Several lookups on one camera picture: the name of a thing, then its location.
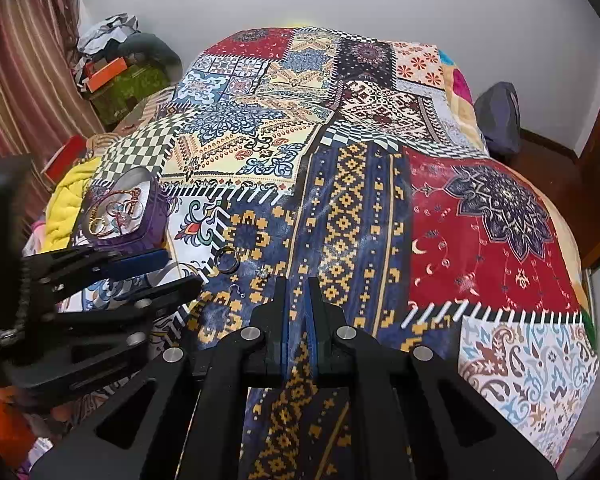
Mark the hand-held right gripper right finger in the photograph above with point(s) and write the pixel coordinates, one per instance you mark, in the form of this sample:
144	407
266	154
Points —
312	340

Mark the gold bangle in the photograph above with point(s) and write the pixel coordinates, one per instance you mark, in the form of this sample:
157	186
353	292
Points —
90	220

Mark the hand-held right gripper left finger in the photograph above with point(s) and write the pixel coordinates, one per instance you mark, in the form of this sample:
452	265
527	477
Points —
279	320

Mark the yellow object behind bed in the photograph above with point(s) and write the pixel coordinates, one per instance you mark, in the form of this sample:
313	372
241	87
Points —
294	23

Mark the patchwork patterned blanket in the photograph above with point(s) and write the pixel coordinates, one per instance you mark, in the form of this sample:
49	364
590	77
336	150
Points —
360	185

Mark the red and white box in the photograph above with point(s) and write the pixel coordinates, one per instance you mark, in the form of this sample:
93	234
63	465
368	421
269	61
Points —
62	157

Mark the reddish bangle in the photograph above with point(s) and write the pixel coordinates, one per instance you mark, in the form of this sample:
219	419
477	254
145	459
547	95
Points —
141	202

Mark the multicoloured fleece blanket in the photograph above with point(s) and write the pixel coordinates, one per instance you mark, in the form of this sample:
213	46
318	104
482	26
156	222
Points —
462	90

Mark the purple heart-shaped jewelry box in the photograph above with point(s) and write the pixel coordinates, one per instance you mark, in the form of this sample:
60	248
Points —
150	220

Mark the green patterned cloth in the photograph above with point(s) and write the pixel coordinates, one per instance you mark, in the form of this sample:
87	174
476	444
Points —
135	90

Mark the yellow blanket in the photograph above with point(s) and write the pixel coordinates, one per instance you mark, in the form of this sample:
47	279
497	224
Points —
65	200

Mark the dark grey coat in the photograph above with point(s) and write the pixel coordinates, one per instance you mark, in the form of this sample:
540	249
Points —
155	50

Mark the orange box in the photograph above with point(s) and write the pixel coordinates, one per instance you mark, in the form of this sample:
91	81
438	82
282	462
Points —
105	75

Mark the dark bag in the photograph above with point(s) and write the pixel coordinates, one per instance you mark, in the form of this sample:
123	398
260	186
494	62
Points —
500	115

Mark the silver hook earring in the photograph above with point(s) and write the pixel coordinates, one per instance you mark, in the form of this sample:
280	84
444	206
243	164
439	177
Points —
235	289

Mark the pile of grey clothes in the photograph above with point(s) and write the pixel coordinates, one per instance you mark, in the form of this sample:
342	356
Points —
107	32

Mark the striped brown curtain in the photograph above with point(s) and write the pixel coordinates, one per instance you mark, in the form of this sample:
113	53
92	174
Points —
20	60

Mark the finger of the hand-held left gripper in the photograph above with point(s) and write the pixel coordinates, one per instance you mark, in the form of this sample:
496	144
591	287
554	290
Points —
130	305
130	262

